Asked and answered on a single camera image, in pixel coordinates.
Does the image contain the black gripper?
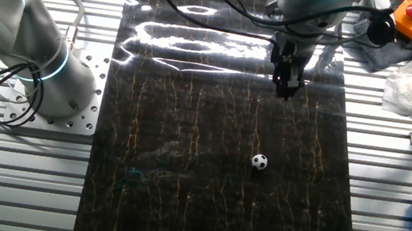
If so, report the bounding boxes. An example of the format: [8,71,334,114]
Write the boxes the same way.
[265,36,315,104]

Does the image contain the small soccer ball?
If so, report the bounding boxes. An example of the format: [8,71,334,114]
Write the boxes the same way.
[250,152,270,172]

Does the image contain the black gold-veined marble mat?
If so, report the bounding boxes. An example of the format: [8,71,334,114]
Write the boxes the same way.
[73,0,392,231]

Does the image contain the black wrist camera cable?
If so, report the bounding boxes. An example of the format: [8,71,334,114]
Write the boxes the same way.
[192,0,402,51]

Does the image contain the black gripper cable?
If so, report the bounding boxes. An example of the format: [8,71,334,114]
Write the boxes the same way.
[144,0,285,47]

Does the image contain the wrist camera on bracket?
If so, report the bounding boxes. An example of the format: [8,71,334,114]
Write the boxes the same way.
[364,7,401,48]

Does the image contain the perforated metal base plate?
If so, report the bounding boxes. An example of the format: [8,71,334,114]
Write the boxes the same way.
[2,40,112,138]

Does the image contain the grey cable with metal connector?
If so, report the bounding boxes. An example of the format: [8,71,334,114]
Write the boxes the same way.
[25,0,87,51]

